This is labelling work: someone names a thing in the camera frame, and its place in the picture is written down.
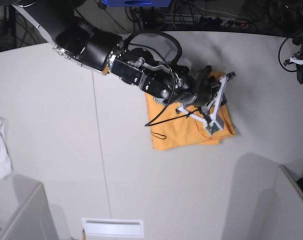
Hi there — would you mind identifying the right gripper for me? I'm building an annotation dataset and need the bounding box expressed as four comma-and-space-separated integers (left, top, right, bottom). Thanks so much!
176, 65, 228, 107

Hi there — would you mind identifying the orange T-shirt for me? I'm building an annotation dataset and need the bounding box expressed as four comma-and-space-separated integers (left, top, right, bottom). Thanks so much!
144, 71, 237, 152

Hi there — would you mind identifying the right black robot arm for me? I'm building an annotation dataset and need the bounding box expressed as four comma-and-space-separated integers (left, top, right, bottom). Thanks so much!
10, 0, 227, 108

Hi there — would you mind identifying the white power strip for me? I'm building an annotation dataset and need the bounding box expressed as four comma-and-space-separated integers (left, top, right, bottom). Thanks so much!
160, 14, 249, 26

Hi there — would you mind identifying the grey right partition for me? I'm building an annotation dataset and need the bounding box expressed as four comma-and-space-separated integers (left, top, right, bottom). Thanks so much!
248, 165, 303, 240

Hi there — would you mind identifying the grey partition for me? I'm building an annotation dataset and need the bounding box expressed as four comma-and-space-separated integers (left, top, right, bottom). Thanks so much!
0, 174, 59, 240
248, 165, 303, 240

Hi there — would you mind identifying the blue grey device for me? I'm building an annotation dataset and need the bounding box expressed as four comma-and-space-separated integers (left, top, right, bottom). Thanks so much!
102, 0, 171, 8

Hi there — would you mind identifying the white table slot plate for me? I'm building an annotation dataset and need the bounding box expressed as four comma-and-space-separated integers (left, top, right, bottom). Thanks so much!
81, 218, 145, 238

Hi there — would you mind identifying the grey left partition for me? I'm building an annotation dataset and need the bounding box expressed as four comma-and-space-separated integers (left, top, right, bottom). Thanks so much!
0, 174, 59, 240

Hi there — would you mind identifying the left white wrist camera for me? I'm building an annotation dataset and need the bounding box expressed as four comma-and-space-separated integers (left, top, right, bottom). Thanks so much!
283, 51, 303, 66

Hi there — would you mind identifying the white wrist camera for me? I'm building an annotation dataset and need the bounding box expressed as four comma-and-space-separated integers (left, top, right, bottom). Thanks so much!
283, 51, 303, 66
176, 71, 236, 136

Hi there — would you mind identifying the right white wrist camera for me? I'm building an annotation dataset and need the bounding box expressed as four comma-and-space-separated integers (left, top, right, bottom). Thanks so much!
176, 71, 236, 136

